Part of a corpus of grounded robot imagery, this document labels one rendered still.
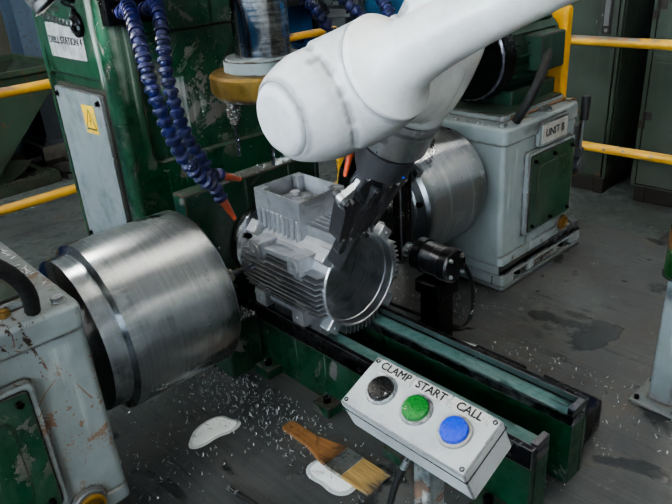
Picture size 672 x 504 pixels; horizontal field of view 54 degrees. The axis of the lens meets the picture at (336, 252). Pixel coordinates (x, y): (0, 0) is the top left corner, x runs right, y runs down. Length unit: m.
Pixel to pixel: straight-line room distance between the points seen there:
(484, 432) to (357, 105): 0.34
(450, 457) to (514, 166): 0.83
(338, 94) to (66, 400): 0.50
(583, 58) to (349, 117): 3.65
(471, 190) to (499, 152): 0.10
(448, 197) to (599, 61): 2.99
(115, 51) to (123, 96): 0.07
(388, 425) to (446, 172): 0.65
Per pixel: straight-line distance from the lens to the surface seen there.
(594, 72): 4.19
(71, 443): 0.90
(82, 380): 0.86
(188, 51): 1.25
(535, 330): 1.35
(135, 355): 0.89
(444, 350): 1.07
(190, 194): 1.13
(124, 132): 1.19
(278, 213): 1.09
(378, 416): 0.72
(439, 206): 1.23
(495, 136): 1.35
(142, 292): 0.89
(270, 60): 1.04
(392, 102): 0.59
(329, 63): 0.60
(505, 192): 1.39
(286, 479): 1.03
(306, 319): 1.06
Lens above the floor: 1.52
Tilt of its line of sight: 25 degrees down
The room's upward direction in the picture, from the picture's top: 4 degrees counter-clockwise
